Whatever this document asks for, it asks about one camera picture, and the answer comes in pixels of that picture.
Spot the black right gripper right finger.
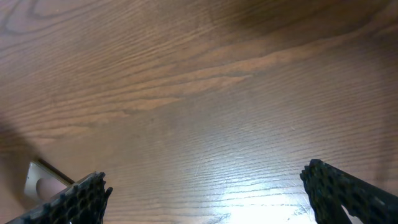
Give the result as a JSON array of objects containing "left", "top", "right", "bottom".
[{"left": 300, "top": 159, "right": 397, "bottom": 224}]

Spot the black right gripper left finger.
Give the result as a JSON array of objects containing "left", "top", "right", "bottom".
[{"left": 6, "top": 172, "right": 113, "bottom": 224}]

